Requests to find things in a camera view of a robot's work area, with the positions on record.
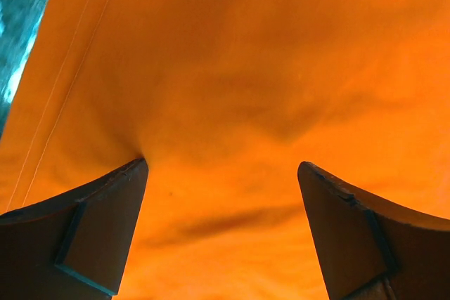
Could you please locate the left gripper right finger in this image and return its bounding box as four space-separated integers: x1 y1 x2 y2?
297 162 449 299

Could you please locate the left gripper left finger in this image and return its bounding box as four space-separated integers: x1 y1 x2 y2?
1 159 149 300

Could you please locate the orange t shirt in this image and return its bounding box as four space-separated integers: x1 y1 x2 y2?
1 0 449 299

